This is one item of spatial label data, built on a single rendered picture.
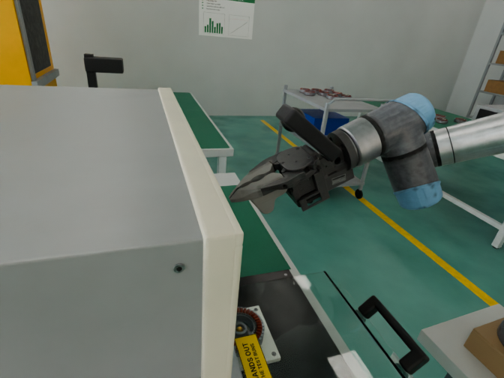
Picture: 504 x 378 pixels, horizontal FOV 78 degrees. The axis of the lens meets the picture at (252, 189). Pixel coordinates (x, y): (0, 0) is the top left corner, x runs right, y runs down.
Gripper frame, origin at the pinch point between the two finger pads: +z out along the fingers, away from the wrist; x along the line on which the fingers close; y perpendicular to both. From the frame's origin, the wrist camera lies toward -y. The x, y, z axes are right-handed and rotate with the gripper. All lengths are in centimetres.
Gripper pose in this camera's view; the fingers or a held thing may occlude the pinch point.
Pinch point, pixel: (235, 192)
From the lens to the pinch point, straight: 49.6
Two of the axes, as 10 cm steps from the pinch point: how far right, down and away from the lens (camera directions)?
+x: -3.1, -4.5, 8.4
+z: -8.9, 4.5, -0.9
